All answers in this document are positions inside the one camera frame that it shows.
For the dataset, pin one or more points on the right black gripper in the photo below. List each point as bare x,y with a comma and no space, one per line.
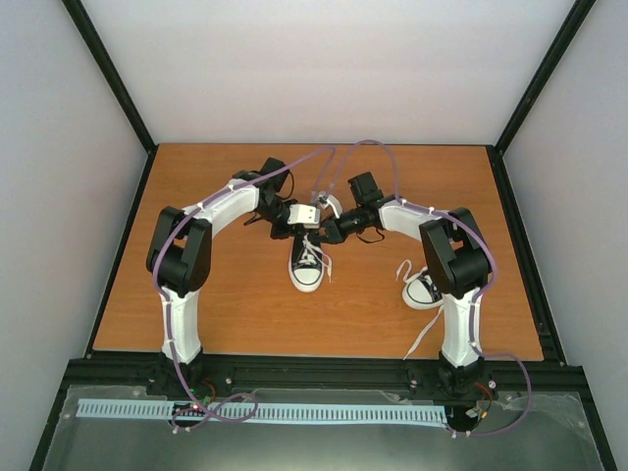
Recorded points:
333,230

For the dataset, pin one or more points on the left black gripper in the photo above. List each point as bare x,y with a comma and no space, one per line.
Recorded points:
279,233

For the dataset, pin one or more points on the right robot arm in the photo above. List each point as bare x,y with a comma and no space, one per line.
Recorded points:
458,262

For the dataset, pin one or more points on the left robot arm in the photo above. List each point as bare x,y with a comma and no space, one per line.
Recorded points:
179,255

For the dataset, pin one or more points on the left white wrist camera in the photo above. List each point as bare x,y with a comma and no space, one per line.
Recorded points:
308,216

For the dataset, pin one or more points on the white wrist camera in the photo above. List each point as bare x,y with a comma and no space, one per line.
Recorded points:
326,201
308,216

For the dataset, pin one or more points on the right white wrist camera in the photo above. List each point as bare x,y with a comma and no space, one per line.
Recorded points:
326,201

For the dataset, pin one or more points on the right black frame post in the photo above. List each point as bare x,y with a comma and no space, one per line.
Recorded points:
569,28

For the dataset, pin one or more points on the black frame post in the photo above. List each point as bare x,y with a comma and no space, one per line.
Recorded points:
104,62
569,28

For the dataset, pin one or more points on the left black frame post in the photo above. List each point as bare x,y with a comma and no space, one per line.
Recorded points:
104,62

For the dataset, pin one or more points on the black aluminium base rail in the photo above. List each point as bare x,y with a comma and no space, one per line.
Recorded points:
417,379

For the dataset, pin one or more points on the white slotted cable duct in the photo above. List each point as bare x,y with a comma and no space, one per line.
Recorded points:
266,413

